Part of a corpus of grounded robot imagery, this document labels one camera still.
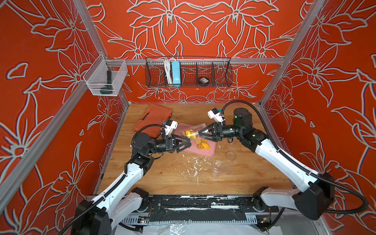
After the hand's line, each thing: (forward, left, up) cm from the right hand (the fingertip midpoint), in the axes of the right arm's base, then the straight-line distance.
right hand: (201, 134), depth 62 cm
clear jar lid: (+7, -21, -34) cm, 41 cm away
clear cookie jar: (0, +6, +1) cm, 6 cm away
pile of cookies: (+13, -3, -31) cm, 34 cm away
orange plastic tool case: (+35, +31, -28) cm, 54 cm away
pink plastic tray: (+9, -9, -33) cm, 36 cm away
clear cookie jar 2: (-2, -11, -31) cm, 33 cm away
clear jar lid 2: (-1, -17, -36) cm, 40 cm away
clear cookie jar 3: (-2, -12, -1) cm, 13 cm away
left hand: (-5, +5, -2) cm, 7 cm away
